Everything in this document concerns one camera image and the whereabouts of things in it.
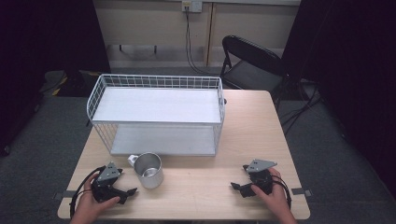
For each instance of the white wall outlet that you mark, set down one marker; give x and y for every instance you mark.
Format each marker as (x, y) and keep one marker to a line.
(192, 6)

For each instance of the person's right hand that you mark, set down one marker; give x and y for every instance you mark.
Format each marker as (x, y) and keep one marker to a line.
(274, 202)

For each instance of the person's left hand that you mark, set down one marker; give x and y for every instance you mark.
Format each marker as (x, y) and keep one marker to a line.
(88, 207)

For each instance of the grey tape strip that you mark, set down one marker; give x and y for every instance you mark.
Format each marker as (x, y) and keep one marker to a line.
(301, 192)
(63, 194)

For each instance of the black curtain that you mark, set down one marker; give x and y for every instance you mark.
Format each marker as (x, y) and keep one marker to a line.
(351, 77)
(37, 62)

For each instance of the black folding chair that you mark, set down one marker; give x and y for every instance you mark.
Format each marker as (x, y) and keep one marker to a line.
(249, 68)

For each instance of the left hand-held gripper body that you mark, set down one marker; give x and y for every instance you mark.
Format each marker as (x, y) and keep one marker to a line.
(104, 186)

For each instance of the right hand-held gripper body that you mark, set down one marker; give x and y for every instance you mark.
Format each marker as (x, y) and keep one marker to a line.
(260, 175)

